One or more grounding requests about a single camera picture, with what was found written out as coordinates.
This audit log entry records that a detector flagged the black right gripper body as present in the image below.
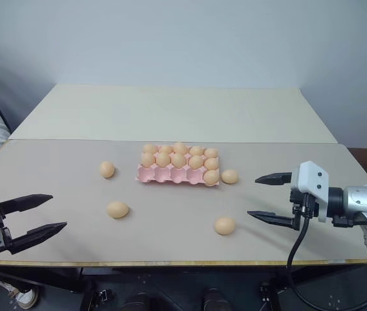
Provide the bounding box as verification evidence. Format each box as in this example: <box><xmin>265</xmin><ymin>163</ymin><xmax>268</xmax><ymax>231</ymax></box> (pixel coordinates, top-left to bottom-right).
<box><xmin>288</xmin><ymin>190</ymin><xmax>320</xmax><ymax>229</ymax></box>

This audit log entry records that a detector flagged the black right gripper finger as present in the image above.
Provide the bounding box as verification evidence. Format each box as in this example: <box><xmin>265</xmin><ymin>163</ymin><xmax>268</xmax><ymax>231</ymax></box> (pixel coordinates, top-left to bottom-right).
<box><xmin>254</xmin><ymin>172</ymin><xmax>293</xmax><ymax>187</ymax></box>
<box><xmin>247</xmin><ymin>210</ymin><xmax>301</xmax><ymax>231</ymax></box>

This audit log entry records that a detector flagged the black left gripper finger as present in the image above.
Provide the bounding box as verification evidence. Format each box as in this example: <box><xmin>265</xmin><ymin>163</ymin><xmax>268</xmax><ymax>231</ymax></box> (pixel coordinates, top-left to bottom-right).
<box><xmin>0</xmin><ymin>194</ymin><xmax>54</xmax><ymax>215</ymax></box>
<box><xmin>8</xmin><ymin>222</ymin><xmax>68</xmax><ymax>255</ymax></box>

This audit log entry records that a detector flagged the pink egg tray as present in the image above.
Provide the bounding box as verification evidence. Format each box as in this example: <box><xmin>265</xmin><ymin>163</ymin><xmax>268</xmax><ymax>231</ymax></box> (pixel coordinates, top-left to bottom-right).
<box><xmin>137</xmin><ymin>144</ymin><xmax>221</xmax><ymax>188</ymax></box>

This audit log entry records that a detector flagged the white sneaker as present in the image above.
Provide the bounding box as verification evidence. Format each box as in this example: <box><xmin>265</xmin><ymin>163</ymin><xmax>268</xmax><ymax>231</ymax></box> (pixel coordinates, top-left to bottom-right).
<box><xmin>16</xmin><ymin>286</ymin><xmax>39</xmax><ymax>309</ymax></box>

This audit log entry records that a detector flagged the black table leg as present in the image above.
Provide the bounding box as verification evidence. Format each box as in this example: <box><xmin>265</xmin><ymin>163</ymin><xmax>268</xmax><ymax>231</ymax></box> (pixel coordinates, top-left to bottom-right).
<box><xmin>78</xmin><ymin>267</ymin><xmax>119</xmax><ymax>311</ymax></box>

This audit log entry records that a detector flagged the dark rounded shape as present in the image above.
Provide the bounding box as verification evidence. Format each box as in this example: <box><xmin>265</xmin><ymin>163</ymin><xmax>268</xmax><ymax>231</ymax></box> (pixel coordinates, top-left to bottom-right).
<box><xmin>127</xmin><ymin>290</ymin><xmax>159</xmax><ymax>311</ymax></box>
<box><xmin>201</xmin><ymin>286</ymin><xmax>227</xmax><ymax>311</ymax></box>

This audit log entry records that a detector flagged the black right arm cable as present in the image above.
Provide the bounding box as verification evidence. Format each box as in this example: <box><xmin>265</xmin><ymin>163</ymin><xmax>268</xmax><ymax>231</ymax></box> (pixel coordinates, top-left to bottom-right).
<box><xmin>285</xmin><ymin>192</ymin><xmax>337</xmax><ymax>311</ymax></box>

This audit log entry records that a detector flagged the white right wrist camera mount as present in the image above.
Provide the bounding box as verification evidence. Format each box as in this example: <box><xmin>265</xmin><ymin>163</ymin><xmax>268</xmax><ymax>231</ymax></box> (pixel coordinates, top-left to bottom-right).
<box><xmin>289</xmin><ymin>160</ymin><xmax>331</xmax><ymax>224</ymax></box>

